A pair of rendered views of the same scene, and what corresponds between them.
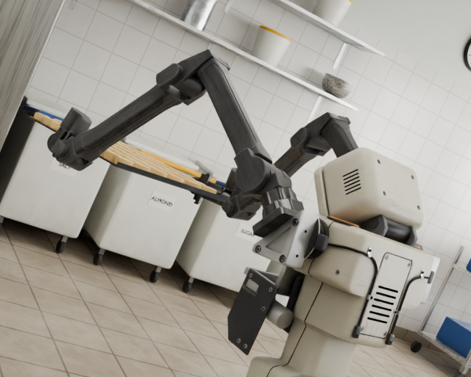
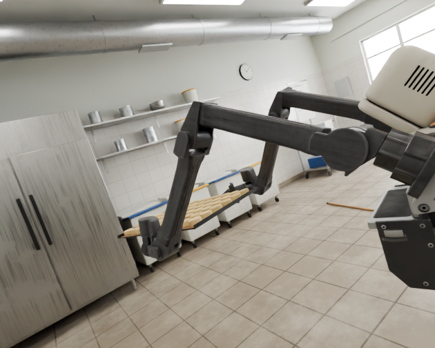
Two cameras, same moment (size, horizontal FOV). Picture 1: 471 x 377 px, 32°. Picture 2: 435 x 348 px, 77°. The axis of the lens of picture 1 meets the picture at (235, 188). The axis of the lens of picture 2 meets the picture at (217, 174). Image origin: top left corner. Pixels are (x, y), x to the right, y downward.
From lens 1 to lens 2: 122 cm
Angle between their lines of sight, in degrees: 4
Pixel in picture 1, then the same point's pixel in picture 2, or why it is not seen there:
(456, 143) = (263, 105)
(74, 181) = not seen: hidden behind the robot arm
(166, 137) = not seen: hidden behind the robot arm
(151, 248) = (208, 225)
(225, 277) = (239, 210)
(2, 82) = (105, 221)
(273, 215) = (433, 164)
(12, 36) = (93, 201)
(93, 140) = (170, 229)
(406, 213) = not seen: outside the picture
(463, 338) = (319, 160)
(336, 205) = (422, 112)
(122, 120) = (177, 201)
